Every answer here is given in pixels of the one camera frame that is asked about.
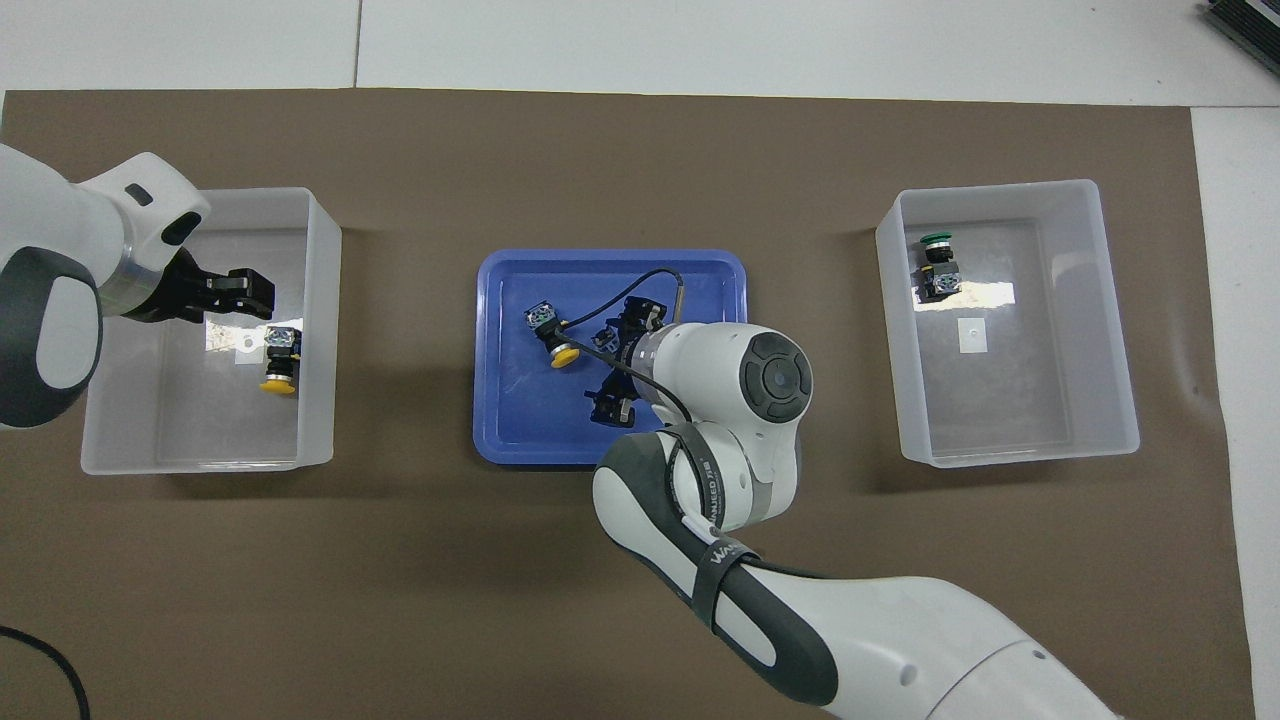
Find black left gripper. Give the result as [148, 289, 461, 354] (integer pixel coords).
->
[125, 250, 276, 323]

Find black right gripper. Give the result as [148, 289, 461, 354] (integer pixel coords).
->
[585, 295, 669, 429]

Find yellow push button switch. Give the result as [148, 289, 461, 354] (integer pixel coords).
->
[258, 325, 304, 396]
[525, 303, 581, 369]

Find blue plastic tray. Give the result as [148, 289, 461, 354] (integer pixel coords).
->
[472, 248, 749, 469]

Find translucent white plastic box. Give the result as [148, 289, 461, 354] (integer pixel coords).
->
[80, 187, 343, 476]
[875, 178, 1141, 469]

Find brown paper table mat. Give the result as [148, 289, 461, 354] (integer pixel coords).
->
[0, 88, 1256, 720]

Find dark ribbed device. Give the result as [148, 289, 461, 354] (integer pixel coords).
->
[1200, 0, 1280, 76]

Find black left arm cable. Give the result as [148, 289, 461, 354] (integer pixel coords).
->
[0, 625, 93, 720]

